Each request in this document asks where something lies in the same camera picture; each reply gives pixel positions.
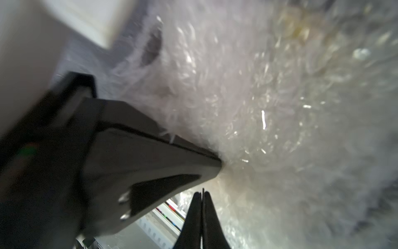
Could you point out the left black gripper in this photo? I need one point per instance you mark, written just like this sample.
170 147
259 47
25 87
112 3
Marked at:
79 165

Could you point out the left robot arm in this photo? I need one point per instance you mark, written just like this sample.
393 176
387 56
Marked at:
32 41

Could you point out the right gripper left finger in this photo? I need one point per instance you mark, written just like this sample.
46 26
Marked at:
190 236

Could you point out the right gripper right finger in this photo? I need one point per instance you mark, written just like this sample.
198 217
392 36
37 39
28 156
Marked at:
212 234

